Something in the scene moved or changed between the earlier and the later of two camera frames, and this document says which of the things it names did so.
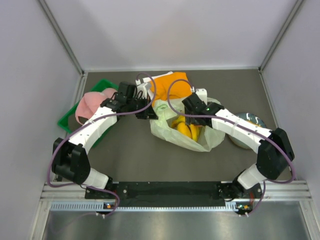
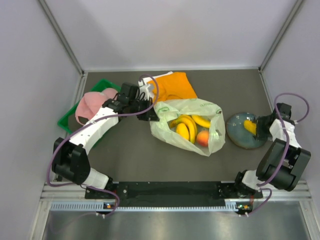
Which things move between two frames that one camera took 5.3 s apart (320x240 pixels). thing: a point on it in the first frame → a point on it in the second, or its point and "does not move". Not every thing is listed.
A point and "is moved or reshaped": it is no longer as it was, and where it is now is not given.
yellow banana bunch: [195, 130] is moved or reshaped
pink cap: [88, 103] does not move
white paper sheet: [148, 80] does not move
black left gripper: [148, 113] does not move
